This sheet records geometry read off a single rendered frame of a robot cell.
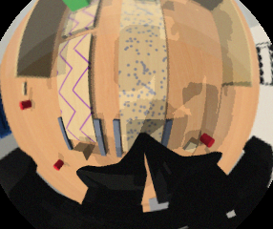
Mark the small red cube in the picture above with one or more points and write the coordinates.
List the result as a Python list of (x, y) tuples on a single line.
[(25, 105), (207, 140), (59, 163)]

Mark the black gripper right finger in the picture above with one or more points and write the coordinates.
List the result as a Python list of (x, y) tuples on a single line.
[(168, 169)]

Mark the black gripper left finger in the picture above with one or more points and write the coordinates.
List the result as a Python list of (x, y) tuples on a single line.
[(129, 174)]

